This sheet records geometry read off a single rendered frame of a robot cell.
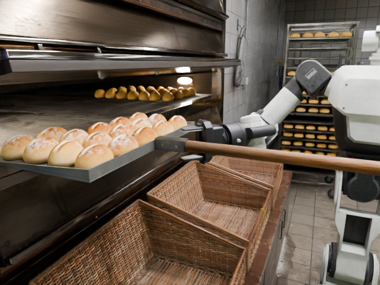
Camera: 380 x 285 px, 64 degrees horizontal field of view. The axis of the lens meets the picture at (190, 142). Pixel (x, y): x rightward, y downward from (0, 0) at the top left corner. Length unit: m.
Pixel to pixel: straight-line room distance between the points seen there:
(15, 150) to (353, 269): 1.23
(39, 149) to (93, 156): 0.15
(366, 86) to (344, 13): 4.65
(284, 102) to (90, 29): 0.73
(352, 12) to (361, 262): 4.78
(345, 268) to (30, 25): 1.34
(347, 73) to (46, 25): 0.93
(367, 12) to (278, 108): 4.65
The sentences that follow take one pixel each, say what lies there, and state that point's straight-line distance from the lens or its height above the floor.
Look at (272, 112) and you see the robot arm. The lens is 1.22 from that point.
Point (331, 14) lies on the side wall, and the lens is 5.75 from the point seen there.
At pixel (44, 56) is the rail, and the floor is 1.42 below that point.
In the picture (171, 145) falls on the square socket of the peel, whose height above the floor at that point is 1.20.
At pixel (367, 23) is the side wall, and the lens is 5.76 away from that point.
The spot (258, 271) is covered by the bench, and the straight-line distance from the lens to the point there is 1.38.
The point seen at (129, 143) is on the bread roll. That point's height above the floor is 1.22.
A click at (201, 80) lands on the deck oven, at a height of 1.28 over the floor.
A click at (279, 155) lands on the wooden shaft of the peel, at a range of 0.73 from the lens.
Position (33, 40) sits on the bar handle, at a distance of 0.78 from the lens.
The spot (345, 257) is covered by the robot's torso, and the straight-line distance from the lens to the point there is 1.38.
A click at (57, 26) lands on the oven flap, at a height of 1.51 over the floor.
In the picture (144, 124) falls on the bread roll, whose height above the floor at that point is 1.22.
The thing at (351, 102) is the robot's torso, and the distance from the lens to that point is 1.15.
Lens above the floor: 1.41
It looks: 15 degrees down
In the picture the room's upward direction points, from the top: straight up
